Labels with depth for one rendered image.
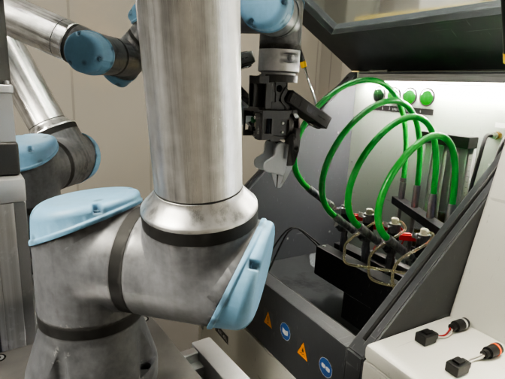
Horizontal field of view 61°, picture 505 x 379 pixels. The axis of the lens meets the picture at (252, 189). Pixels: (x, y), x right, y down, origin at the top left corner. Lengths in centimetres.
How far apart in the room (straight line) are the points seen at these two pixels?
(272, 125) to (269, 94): 6
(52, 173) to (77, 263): 51
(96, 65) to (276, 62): 32
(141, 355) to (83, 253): 16
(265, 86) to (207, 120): 43
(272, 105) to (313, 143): 65
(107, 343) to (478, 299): 66
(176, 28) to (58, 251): 25
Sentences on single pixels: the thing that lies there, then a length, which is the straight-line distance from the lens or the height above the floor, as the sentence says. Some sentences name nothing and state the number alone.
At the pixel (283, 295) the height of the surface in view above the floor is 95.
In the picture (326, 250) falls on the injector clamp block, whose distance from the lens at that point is 116.
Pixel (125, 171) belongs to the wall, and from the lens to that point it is 249.
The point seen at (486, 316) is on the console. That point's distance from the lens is 91.
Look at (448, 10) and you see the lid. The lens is 114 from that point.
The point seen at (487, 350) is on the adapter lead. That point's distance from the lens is 83.
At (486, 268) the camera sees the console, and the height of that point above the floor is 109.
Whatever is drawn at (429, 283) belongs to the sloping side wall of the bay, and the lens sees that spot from 86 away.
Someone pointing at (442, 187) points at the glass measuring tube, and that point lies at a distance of 126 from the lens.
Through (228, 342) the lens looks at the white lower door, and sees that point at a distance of 127.
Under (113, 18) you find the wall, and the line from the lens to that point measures 245.
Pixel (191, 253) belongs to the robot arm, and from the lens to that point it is 39.
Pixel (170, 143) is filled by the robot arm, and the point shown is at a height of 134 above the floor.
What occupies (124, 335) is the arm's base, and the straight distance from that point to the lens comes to 52.
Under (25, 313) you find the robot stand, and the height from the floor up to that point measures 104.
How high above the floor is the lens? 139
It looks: 14 degrees down
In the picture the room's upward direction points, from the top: 2 degrees clockwise
